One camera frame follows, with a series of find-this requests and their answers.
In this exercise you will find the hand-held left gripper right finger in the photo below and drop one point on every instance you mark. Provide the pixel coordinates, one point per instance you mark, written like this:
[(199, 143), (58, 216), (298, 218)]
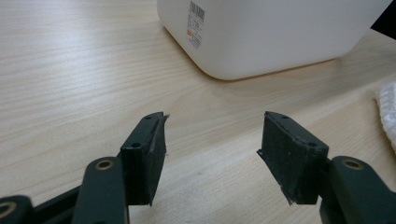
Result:
[(292, 161)]

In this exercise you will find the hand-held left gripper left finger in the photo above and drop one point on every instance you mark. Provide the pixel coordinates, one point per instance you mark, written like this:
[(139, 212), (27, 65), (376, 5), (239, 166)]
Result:
[(141, 161)]

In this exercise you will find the white cloth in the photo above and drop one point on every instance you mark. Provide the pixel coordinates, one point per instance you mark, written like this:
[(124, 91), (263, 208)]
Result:
[(389, 115)]

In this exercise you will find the white plastic storage box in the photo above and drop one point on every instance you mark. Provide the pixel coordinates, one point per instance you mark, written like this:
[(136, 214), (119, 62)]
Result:
[(264, 37)]

